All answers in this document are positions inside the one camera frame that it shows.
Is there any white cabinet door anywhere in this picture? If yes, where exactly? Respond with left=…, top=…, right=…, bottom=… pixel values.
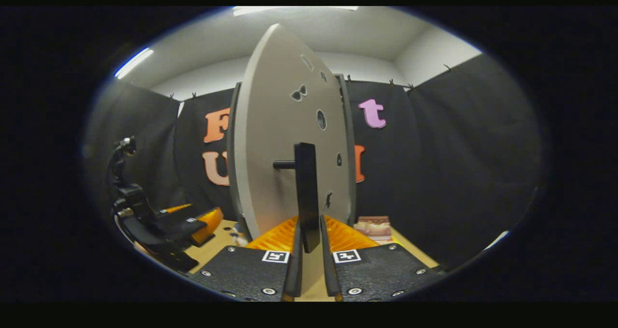
left=234, top=24, right=351, bottom=242

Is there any black backdrop cloth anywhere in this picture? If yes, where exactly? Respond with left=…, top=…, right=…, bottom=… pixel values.
left=84, top=53, right=546, bottom=271

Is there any penguin plush toy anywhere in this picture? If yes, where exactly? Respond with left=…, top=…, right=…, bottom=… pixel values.
left=229, top=224, right=250, bottom=246

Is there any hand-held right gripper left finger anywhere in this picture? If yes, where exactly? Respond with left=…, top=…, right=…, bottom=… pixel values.
left=186, top=216, right=304, bottom=302

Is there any black door handle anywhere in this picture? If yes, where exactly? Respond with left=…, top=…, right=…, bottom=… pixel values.
left=273, top=143, right=322, bottom=254

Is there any grey cabinet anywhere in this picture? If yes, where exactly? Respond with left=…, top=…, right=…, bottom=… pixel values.
left=227, top=74, right=358, bottom=234

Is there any ceiling light panel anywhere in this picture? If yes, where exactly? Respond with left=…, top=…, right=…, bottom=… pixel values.
left=232, top=6, right=360, bottom=17
left=114, top=48, right=154, bottom=80

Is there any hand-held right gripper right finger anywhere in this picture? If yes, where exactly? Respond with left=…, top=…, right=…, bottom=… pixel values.
left=320, top=215, right=442, bottom=302

